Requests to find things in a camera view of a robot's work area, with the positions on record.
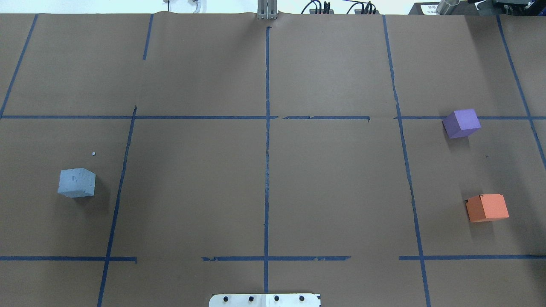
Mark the light blue foam block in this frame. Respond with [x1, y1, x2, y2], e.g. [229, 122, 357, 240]
[57, 168, 96, 198]

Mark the purple foam block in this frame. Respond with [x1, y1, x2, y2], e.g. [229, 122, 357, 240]
[442, 109, 482, 139]

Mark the orange foam block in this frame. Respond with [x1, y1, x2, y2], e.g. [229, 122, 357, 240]
[465, 194, 509, 222]

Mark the metal cup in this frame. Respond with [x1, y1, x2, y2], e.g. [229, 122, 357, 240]
[436, 0, 460, 15]

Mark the aluminium frame post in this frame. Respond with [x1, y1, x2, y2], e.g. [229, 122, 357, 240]
[257, 0, 278, 20]

